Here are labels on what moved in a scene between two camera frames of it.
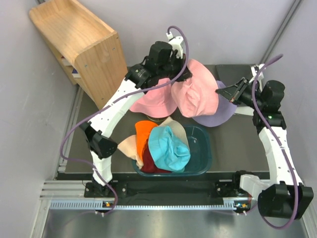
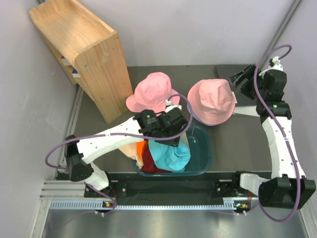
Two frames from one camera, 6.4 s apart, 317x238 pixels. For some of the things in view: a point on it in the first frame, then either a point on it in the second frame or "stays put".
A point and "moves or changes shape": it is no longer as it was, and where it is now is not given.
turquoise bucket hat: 166,151 stays put
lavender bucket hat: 226,110 -> 190,110
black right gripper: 232,92 -> 248,72
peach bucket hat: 129,147 stays put
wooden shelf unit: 88,49 stays put
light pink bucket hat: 196,96 moves or changes shape
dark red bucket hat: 149,165 stays put
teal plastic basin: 199,137 stays put
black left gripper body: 173,63 -> 174,143
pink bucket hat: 159,102 stays put
